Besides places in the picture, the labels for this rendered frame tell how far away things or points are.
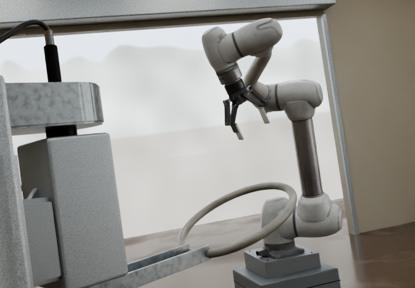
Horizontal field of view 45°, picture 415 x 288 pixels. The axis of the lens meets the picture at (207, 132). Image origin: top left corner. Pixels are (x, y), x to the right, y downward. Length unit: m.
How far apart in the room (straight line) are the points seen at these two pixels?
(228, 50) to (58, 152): 0.75
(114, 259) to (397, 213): 6.55
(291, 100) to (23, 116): 1.29
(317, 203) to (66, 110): 1.37
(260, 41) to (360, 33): 5.94
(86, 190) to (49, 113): 0.23
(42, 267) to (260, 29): 1.06
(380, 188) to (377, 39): 2.17
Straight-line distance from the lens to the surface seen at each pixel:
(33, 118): 1.40
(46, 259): 1.41
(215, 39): 1.85
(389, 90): 7.82
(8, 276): 0.65
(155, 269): 1.64
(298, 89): 2.29
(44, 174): 1.44
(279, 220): 1.75
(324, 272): 2.49
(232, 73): 1.87
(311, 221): 2.44
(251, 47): 1.84
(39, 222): 1.40
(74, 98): 1.46
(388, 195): 7.69
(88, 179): 1.45
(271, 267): 2.45
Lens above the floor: 1.43
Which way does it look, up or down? 2 degrees up
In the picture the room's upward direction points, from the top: 8 degrees counter-clockwise
